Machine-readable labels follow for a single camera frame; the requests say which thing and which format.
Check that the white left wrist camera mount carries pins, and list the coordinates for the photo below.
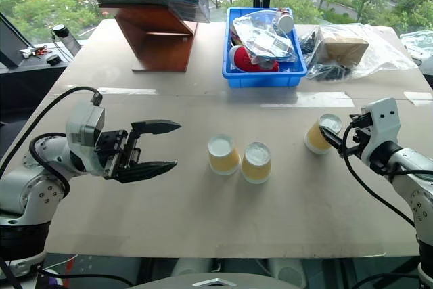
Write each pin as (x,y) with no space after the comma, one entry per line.
(83,126)

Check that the white bottle with red band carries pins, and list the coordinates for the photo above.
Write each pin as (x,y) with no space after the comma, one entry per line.
(287,21)

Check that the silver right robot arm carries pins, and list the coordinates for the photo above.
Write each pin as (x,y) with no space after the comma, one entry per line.
(417,170)

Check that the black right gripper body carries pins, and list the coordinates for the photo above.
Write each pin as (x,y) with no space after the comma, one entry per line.
(361,135)

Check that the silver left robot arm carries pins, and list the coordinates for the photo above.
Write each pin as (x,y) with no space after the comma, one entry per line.
(30,187)

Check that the red keys bundle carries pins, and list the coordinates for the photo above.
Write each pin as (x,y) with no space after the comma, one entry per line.
(39,51)

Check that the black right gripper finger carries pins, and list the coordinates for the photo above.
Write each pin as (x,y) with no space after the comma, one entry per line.
(338,143)

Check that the red and white object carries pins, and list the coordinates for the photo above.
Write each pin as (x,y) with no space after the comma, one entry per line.
(242,60)

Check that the brown cardboard box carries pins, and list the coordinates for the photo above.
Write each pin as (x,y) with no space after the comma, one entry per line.
(345,48)

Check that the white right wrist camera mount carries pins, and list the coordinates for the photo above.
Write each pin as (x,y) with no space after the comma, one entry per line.
(384,123)

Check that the black round puck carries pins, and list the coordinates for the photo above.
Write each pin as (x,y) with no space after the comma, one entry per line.
(53,59)

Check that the dark slanted panel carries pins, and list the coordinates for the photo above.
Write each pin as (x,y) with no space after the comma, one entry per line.
(11,45)

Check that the clear bag with items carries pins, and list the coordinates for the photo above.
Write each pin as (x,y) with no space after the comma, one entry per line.
(264,35)

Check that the silver robot torso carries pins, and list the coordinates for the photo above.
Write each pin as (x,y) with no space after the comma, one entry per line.
(216,282)

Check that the blue plastic bin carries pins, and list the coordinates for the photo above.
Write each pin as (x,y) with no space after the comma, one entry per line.
(264,79)

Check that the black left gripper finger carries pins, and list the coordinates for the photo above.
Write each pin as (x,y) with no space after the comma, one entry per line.
(149,170)
(159,126)

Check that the large clear plastic bag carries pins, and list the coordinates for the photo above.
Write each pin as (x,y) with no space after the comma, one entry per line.
(382,52)

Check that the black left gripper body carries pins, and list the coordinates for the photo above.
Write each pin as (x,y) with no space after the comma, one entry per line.
(115,148)

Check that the black round cap device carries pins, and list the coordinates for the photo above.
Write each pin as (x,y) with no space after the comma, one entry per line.
(60,30)

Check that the yellow paper cup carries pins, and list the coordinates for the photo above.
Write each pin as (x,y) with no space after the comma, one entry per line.
(223,157)
(256,163)
(316,136)

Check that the clear tape strip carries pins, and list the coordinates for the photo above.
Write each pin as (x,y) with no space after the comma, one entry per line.
(128,91)
(419,96)

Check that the brown wooden shelf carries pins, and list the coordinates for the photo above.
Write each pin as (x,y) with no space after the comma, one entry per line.
(159,42)

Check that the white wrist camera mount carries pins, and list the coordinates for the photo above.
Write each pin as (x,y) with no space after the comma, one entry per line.
(384,123)
(83,126)

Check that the black parts in bag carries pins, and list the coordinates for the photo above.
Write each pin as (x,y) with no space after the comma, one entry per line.
(326,70)

